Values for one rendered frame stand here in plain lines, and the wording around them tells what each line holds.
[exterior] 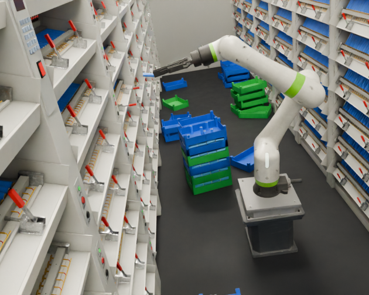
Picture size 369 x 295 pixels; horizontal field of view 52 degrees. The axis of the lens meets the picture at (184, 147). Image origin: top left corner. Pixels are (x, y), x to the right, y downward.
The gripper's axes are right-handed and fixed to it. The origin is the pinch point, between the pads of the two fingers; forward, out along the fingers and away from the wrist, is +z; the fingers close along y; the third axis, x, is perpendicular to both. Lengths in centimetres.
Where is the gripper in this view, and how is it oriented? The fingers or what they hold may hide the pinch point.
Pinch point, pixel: (160, 71)
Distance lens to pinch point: 187.5
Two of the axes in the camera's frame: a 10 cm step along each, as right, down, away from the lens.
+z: -9.4, 3.2, 1.1
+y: -0.4, -4.4, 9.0
